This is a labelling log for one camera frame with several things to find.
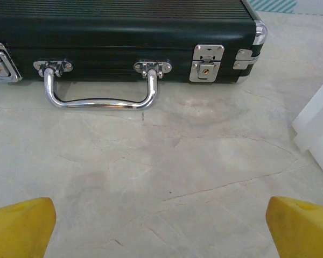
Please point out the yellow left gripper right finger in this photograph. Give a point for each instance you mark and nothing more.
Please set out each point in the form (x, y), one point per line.
(298, 231)

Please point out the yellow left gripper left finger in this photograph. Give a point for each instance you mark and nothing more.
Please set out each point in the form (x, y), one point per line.
(19, 228)

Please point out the white bin holding yellow bricks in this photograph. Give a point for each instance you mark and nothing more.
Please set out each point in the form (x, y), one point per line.
(317, 121)

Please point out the black ribbed carrying case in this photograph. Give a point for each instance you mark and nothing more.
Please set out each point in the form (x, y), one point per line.
(118, 32)

